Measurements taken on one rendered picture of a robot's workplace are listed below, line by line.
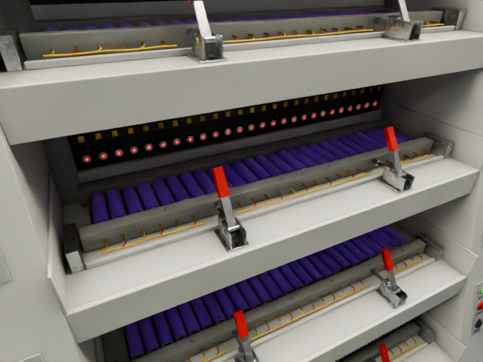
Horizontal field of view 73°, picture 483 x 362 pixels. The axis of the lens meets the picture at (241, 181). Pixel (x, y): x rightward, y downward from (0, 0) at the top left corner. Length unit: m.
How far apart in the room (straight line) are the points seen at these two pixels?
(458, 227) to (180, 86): 0.55
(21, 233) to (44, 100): 0.11
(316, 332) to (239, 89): 0.38
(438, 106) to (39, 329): 0.64
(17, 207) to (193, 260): 0.17
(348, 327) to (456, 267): 0.26
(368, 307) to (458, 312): 0.23
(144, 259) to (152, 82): 0.19
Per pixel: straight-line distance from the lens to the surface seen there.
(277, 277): 0.59
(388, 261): 0.60
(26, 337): 0.37
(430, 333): 0.84
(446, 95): 0.66
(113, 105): 0.31
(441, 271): 0.72
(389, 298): 0.62
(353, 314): 0.59
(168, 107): 0.32
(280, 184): 0.45
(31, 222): 0.32
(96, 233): 0.40
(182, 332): 0.53
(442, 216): 0.71
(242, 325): 0.47
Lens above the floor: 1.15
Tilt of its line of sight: 18 degrees down
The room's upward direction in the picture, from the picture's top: 7 degrees counter-clockwise
